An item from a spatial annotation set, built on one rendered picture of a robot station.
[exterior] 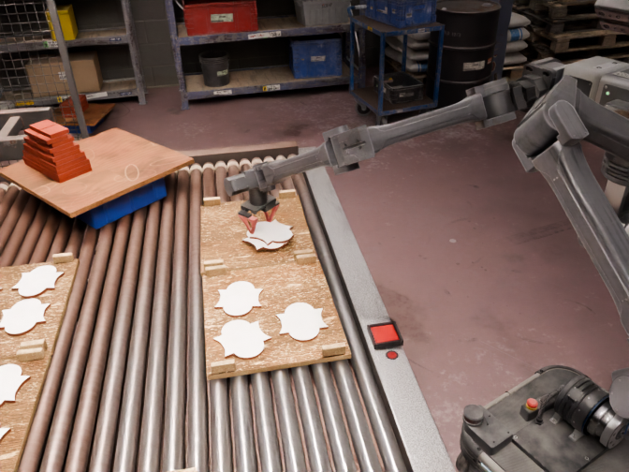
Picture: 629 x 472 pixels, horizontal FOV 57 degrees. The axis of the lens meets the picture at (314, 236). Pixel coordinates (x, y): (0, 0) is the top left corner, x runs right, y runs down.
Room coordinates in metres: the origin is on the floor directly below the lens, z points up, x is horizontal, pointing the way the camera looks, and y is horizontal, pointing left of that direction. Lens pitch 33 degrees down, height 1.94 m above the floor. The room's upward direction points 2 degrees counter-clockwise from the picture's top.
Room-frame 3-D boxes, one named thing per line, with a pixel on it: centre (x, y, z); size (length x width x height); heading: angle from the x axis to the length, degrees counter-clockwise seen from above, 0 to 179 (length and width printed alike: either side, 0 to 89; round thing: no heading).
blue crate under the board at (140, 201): (1.87, 0.75, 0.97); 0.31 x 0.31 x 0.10; 49
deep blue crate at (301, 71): (5.90, -0.06, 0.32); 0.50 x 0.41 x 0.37; 98
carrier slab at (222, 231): (1.61, 0.20, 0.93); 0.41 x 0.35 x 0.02; 8
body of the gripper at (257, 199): (1.58, 0.17, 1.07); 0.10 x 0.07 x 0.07; 142
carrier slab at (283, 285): (1.20, 0.13, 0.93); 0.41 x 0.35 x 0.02; 10
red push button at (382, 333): (1.10, -0.17, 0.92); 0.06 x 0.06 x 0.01; 9
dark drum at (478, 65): (5.22, -1.36, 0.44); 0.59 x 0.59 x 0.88
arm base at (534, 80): (1.39, -0.54, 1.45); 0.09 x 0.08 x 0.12; 32
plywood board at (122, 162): (1.92, 0.79, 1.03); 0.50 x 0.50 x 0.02; 49
